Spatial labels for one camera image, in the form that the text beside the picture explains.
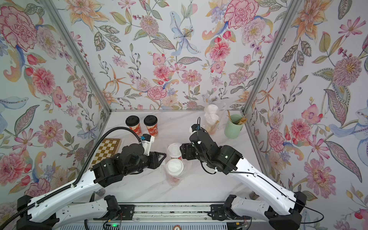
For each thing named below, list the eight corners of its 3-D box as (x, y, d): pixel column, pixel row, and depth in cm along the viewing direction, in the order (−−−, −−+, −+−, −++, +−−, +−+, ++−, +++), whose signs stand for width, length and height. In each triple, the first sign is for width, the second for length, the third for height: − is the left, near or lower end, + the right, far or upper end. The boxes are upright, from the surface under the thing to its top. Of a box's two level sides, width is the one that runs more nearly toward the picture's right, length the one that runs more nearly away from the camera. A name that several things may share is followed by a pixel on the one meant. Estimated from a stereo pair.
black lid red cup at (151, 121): (148, 140, 107) (143, 123, 91) (150, 132, 111) (145, 115, 96) (159, 140, 107) (155, 123, 91) (160, 132, 111) (157, 115, 96)
